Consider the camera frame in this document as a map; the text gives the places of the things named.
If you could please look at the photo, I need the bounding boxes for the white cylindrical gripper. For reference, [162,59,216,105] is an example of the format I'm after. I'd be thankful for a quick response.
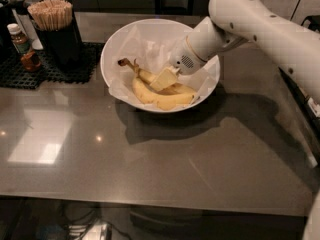
[149,36,206,91]

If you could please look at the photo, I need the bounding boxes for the yellow banana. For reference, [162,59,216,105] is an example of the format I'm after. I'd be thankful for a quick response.
[132,74,196,111]
[118,58,195,95]

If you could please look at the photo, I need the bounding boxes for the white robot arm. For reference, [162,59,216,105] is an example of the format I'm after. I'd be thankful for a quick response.
[152,0,320,100]

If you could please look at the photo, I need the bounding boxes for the white bowl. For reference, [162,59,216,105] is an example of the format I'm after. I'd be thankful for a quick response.
[100,18,221,114]

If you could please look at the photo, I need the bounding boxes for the white parchment paper liner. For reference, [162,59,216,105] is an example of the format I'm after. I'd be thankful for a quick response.
[108,22,219,112]

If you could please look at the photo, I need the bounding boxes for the black chopstick holder cup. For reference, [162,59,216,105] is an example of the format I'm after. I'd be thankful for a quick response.
[35,18,82,71]

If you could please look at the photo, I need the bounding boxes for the bundle of wooden chopsticks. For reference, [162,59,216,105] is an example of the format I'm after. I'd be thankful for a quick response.
[27,0,73,31]

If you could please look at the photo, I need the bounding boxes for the small brown sauce bottle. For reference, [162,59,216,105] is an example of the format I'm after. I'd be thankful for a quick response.
[20,51,41,72]

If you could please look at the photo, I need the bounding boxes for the green sauce bottle white cap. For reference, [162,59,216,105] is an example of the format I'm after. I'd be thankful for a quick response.
[7,23,30,55]

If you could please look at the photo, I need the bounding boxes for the black grid rubber mat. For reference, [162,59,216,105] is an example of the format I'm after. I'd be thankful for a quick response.
[0,42,103,89]

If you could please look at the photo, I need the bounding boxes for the dark-lidded shaker jar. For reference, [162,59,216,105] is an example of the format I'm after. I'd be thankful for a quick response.
[10,0,43,50]

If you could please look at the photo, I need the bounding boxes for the black cables under table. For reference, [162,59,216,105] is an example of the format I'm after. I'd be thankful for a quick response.
[55,200,133,240]

